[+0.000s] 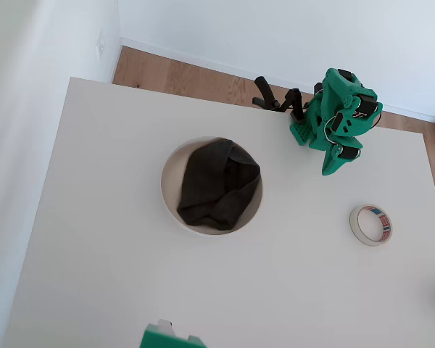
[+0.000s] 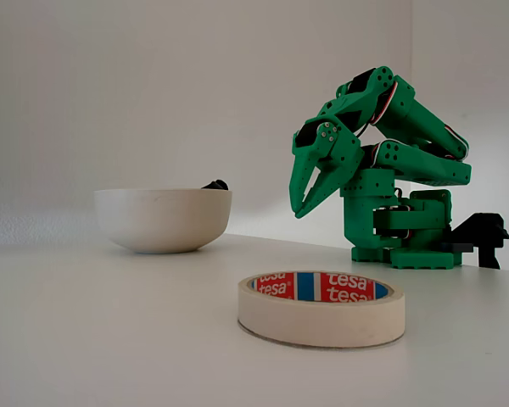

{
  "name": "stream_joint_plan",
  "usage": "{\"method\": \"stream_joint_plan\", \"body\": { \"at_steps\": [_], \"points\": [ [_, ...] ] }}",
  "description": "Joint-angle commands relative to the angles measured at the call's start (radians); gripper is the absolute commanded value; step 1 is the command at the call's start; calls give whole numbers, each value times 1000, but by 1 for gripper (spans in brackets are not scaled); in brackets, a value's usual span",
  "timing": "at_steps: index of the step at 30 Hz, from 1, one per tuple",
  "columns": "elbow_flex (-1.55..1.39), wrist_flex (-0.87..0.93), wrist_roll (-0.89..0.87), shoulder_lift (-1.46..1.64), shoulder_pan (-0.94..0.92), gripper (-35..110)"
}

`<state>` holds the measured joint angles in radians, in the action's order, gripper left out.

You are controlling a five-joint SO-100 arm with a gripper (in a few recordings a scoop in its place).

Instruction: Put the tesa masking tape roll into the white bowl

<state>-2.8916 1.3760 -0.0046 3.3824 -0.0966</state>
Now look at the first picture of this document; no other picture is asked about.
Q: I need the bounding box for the beige masking tape roll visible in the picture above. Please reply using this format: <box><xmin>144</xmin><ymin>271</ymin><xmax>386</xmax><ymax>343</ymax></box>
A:
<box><xmin>349</xmin><ymin>204</ymin><xmax>393</xmax><ymax>247</ymax></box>

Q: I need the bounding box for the white round bowl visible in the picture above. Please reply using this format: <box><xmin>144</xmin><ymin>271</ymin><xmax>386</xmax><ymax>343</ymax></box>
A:
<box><xmin>159</xmin><ymin>136</ymin><xmax>264</xmax><ymax>236</ymax></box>

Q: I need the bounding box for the black angular clamp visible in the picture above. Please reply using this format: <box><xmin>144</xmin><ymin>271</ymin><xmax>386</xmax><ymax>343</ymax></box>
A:
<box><xmin>278</xmin><ymin>88</ymin><xmax>308</xmax><ymax>124</ymax></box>

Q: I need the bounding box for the black clamp with round handle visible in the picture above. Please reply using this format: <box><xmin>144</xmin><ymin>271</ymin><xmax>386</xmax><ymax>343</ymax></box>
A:
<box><xmin>252</xmin><ymin>75</ymin><xmax>281</xmax><ymax>111</ymax></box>

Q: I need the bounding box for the white wall socket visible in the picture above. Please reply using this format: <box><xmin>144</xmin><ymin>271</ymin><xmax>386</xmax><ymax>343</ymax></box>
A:
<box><xmin>95</xmin><ymin>30</ymin><xmax>107</xmax><ymax>59</ymax></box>

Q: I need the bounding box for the green and white plastic part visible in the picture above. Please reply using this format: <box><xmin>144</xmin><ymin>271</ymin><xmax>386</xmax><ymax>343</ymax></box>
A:
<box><xmin>140</xmin><ymin>318</ymin><xmax>207</xmax><ymax>348</ymax></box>

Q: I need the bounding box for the dark grey cloth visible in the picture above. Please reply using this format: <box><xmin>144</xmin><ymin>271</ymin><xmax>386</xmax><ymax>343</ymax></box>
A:
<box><xmin>176</xmin><ymin>139</ymin><xmax>262</xmax><ymax>232</ymax></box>

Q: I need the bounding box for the white skirting board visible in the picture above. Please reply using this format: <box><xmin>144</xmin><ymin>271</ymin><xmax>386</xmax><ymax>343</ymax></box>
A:
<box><xmin>108</xmin><ymin>36</ymin><xmax>435</xmax><ymax>126</ymax></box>

